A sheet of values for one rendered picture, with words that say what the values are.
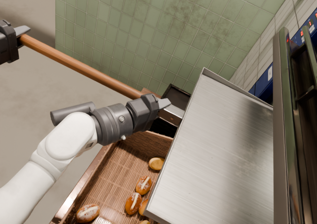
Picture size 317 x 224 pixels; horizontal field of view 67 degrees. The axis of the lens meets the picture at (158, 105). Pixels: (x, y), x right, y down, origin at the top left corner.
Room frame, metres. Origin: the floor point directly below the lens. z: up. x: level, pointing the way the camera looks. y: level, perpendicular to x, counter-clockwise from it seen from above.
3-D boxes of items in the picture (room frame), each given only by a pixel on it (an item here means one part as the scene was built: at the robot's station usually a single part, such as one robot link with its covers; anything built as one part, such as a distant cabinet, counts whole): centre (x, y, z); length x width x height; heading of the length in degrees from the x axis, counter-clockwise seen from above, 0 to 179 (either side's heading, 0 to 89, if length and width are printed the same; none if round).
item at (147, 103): (0.39, 0.05, 1.20); 0.12 x 0.10 x 0.13; 142
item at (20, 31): (0.49, 0.44, 1.22); 0.06 x 0.03 x 0.02; 170
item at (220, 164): (0.46, -0.25, 1.19); 0.55 x 0.36 x 0.03; 177
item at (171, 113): (0.47, -0.03, 1.20); 0.09 x 0.04 x 0.03; 87
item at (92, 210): (0.34, 0.08, 0.62); 0.10 x 0.07 x 0.05; 139
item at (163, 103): (0.46, 0.00, 1.22); 0.06 x 0.03 x 0.02; 142
